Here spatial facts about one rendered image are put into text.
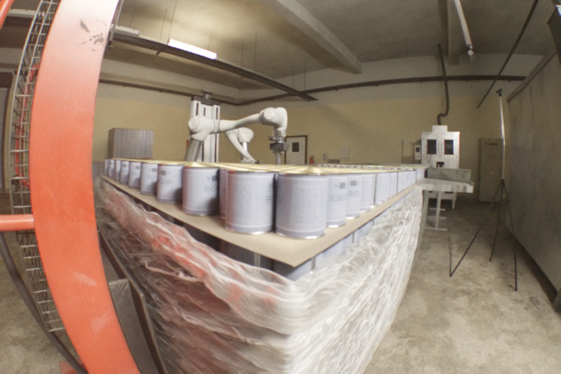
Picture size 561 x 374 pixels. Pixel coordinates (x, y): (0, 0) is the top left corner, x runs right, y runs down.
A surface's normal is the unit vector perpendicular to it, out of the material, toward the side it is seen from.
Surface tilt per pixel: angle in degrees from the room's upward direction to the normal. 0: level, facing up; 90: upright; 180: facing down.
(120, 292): 90
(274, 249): 1
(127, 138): 92
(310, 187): 89
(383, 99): 90
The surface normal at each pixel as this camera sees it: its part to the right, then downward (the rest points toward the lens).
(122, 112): 0.79, 0.04
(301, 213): -0.04, 0.00
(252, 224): 0.25, 0.01
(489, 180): -0.62, 0.01
